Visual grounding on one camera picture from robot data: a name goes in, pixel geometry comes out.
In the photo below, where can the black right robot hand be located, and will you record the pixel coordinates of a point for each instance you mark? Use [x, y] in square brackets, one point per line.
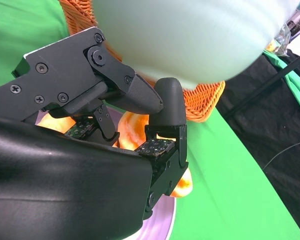
[65, 187]

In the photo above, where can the elongated ribbed bread loaf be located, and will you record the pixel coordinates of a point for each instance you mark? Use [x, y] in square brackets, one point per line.
[132, 127]

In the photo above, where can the grey-green bowl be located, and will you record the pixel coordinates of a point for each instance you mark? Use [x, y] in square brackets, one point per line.
[190, 37]

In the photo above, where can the lavender plate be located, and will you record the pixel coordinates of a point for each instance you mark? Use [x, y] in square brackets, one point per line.
[160, 220]

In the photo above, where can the orange wicker basket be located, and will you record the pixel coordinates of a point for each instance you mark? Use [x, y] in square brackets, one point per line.
[205, 100]

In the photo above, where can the green tablecloth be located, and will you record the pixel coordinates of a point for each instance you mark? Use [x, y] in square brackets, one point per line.
[227, 187]
[297, 85]

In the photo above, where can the black backdrop cloth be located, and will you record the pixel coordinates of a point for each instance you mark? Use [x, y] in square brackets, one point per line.
[265, 112]

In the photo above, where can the clear plastic snack bag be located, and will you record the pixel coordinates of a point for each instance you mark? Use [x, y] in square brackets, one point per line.
[281, 37]

